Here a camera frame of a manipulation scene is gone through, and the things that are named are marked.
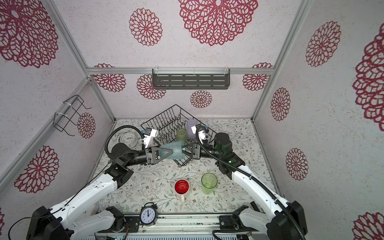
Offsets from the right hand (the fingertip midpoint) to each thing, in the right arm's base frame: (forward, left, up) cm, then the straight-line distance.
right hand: (179, 148), depth 63 cm
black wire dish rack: (+42, +10, -29) cm, 52 cm away
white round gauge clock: (+26, +38, -28) cm, 54 cm away
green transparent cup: (+28, +4, -24) cm, 37 cm away
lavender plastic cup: (+33, -3, -19) cm, 38 cm away
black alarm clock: (-19, +16, -30) cm, 39 cm away
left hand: (-3, +2, +1) cm, 4 cm away
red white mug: (-5, +1, -32) cm, 32 cm away
